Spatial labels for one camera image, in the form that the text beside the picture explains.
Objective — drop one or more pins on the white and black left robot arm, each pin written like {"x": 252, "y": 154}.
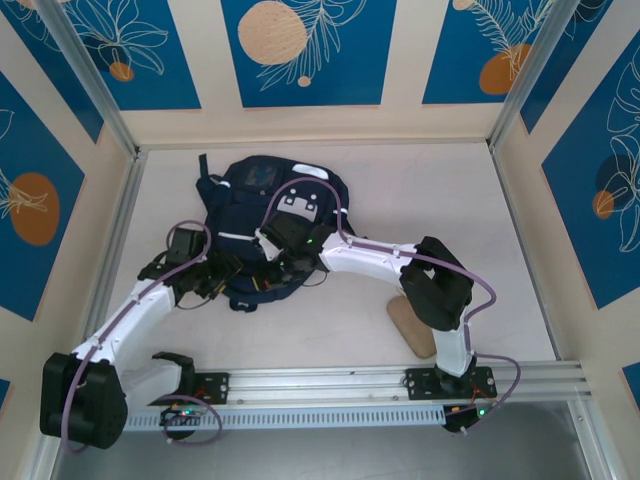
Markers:
{"x": 130, "y": 320}

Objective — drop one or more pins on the long aluminium base rail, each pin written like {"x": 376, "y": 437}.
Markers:
{"x": 310, "y": 382}

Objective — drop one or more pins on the aluminium frame post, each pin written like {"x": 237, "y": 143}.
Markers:
{"x": 526, "y": 75}
{"x": 90, "y": 75}

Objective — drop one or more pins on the beige glasses case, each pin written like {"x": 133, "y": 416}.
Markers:
{"x": 407, "y": 322}

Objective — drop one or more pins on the aluminium table edge rail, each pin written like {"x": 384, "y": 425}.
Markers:
{"x": 510, "y": 200}
{"x": 116, "y": 250}

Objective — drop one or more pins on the navy blue backpack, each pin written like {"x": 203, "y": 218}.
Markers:
{"x": 235, "y": 210}

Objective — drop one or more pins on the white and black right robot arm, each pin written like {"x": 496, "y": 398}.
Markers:
{"x": 365, "y": 260}

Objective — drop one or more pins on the grey metal panel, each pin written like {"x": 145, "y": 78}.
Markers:
{"x": 320, "y": 457}

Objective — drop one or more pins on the circuit board with green light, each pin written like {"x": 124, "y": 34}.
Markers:
{"x": 181, "y": 413}
{"x": 475, "y": 414}

